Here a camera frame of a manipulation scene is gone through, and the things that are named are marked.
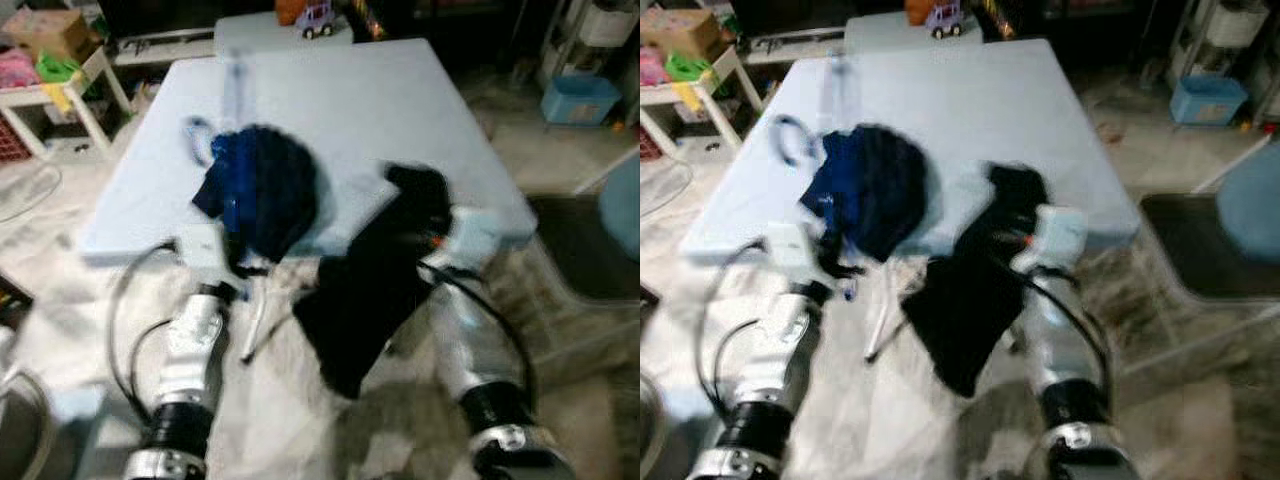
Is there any white frame folding chair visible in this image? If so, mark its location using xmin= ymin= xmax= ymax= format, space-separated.
xmin=1138 ymin=130 xmax=1280 ymax=306
xmin=522 ymin=150 xmax=641 ymax=306

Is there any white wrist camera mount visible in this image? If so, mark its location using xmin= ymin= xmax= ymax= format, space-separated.
xmin=1015 ymin=205 xmax=1091 ymax=275
xmin=440 ymin=205 xmax=503 ymax=273
xmin=175 ymin=222 xmax=227 ymax=271
xmin=765 ymin=222 xmax=821 ymax=271

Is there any blue plastic basket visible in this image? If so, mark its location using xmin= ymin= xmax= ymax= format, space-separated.
xmin=1170 ymin=75 xmax=1249 ymax=126
xmin=540 ymin=75 xmax=623 ymax=126

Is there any brown cardboard box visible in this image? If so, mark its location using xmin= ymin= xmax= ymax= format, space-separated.
xmin=640 ymin=8 xmax=733 ymax=61
xmin=0 ymin=8 xmax=103 ymax=63

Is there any light blue cushion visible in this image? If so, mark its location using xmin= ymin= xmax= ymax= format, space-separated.
xmin=600 ymin=155 xmax=641 ymax=263
xmin=1215 ymin=140 xmax=1280 ymax=265

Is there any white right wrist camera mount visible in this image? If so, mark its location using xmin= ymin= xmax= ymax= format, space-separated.
xmin=440 ymin=205 xmax=503 ymax=273
xmin=1015 ymin=205 xmax=1091 ymax=275

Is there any black garment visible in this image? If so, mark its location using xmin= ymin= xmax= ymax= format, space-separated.
xmin=293 ymin=165 xmax=453 ymax=401
xmin=900 ymin=162 xmax=1051 ymax=399

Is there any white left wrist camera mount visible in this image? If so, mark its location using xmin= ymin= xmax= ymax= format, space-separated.
xmin=765 ymin=222 xmax=821 ymax=271
xmin=175 ymin=222 xmax=227 ymax=271

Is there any white drawer unit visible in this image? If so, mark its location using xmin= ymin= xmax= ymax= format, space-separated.
xmin=545 ymin=0 xmax=641 ymax=89
xmin=1165 ymin=0 xmax=1280 ymax=93

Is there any navy blue garment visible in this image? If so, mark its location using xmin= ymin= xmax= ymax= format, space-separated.
xmin=192 ymin=125 xmax=321 ymax=263
xmin=800 ymin=125 xmax=931 ymax=263

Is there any purple toy truck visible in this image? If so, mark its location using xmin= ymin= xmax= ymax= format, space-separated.
xmin=295 ymin=0 xmax=337 ymax=40
xmin=925 ymin=0 xmax=967 ymax=40

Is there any white low shelf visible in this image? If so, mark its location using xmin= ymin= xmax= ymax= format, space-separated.
xmin=640 ymin=48 xmax=766 ymax=161
xmin=0 ymin=48 xmax=133 ymax=161

